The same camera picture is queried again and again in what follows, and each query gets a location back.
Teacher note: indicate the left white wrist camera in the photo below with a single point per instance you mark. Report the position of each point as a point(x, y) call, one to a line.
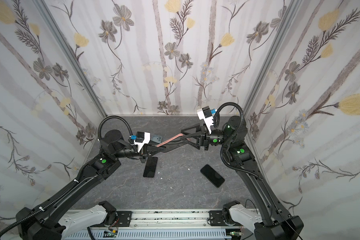
point(140, 139)

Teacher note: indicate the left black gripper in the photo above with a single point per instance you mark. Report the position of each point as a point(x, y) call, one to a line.
point(145, 150)

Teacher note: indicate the white slotted cable duct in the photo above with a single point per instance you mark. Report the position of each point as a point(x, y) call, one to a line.
point(164, 234)

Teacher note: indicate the light blue phone case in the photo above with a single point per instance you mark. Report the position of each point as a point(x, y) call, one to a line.
point(156, 139)

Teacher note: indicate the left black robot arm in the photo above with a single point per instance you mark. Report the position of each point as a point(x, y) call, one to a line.
point(45, 221)

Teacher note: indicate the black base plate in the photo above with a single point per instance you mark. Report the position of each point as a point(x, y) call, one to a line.
point(216, 218)
point(124, 219)

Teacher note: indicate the black phone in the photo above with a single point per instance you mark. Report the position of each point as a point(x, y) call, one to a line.
point(212, 175)
point(150, 168)

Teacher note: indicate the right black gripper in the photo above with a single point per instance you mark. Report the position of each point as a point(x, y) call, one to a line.
point(203, 137)

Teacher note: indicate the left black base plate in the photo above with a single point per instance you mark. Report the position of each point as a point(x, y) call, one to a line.
point(124, 219)

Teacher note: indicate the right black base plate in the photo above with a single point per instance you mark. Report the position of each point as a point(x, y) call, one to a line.
point(216, 218)

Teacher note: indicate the aluminium mounting rail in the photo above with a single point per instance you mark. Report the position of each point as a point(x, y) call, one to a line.
point(174, 217)

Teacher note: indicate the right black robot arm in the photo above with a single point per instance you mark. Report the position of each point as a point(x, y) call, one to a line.
point(226, 127)

